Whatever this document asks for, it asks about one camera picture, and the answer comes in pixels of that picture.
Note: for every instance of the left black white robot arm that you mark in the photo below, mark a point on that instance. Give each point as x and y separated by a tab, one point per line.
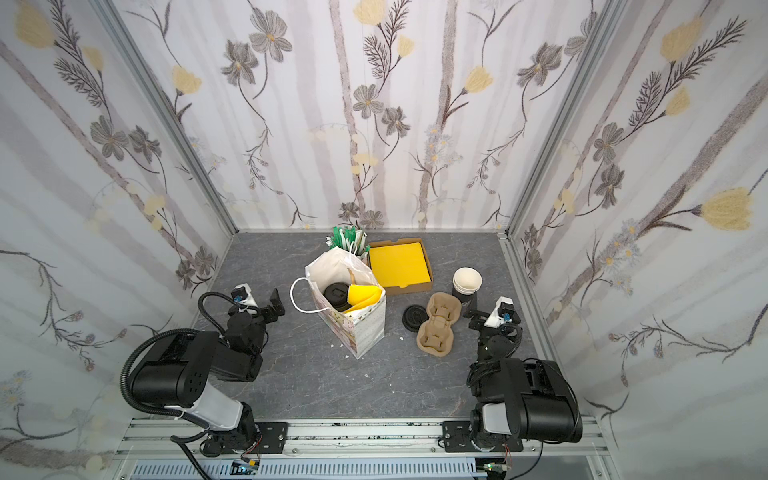
171	375

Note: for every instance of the yellow napkin sheets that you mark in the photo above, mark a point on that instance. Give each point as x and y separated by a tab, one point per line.
363	296

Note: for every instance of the black mounting plate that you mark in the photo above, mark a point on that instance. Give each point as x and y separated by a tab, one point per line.
464	436
263	438

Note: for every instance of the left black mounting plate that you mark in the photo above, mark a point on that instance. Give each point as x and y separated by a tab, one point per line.
263	438

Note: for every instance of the brown cardboard napkin box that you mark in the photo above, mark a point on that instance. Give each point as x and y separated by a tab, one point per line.
393	291

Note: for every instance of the black paper cup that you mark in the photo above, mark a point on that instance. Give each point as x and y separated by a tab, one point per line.
466	282

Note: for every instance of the black cup lid stack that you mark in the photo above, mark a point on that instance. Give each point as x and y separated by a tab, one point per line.
413	317

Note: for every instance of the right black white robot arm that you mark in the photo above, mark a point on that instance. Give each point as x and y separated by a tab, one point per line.
517	399

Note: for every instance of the white patterned paper bag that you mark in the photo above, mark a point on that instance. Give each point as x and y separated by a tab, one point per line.
359	331

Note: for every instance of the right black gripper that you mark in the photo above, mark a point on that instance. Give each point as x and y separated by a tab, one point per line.
484	327

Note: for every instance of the yellow napkins stack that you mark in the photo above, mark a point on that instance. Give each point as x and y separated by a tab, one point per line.
399	265

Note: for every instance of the green white straws bundle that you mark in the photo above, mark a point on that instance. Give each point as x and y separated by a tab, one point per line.
350	239

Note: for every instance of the brown pulp cup carrier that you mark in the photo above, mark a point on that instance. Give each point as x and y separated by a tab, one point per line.
435	336

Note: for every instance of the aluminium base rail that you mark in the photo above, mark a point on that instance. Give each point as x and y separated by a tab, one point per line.
343	440

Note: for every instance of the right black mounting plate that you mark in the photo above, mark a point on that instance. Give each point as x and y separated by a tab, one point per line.
464	436

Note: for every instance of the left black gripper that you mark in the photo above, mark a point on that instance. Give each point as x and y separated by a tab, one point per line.
264	312

